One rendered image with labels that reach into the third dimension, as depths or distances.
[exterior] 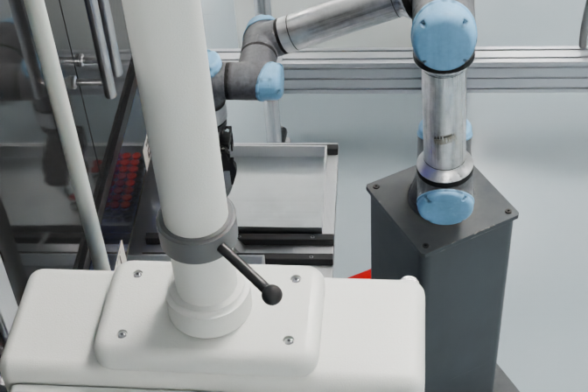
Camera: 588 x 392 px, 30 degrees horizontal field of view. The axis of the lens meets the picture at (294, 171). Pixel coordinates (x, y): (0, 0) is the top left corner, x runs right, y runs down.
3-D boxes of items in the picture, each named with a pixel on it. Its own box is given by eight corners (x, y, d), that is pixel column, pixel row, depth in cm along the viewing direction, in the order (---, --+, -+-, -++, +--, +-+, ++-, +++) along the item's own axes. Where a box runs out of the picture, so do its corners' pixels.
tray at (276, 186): (163, 237, 235) (161, 225, 232) (180, 156, 254) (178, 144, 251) (322, 239, 232) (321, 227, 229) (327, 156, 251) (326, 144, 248)
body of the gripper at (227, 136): (235, 146, 235) (230, 102, 227) (231, 173, 229) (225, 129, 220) (199, 146, 235) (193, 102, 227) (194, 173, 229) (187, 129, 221)
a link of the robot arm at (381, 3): (460, -67, 210) (234, 11, 227) (462, -36, 202) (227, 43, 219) (479, -19, 217) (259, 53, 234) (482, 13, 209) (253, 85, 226)
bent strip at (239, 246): (225, 257, 229) (222, 237, 225) (227, 247, 232) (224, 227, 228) (292, 257, 228) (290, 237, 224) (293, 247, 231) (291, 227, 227)
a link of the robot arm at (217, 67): (221, 70, 210) (178, 70, 210) (227, 115, 217) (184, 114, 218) (227, 45, 215) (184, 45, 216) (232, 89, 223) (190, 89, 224)
